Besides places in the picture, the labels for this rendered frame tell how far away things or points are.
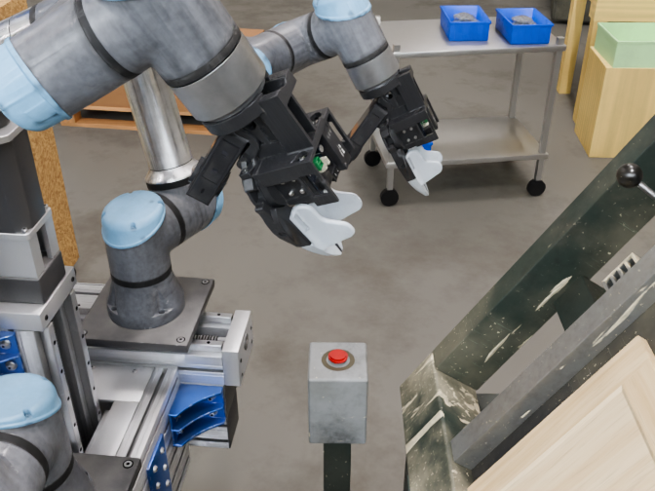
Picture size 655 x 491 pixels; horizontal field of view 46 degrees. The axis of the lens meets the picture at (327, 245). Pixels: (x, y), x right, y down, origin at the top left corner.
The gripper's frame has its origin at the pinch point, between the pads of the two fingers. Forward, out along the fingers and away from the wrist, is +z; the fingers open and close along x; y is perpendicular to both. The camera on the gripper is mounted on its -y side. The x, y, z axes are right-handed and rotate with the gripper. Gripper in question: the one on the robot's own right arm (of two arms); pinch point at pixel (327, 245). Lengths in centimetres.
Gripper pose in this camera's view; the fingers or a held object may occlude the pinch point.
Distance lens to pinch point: 78.4
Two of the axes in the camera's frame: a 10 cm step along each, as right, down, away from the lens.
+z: 4.9, 6.2, 6.1
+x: 2.3, -7.6, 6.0
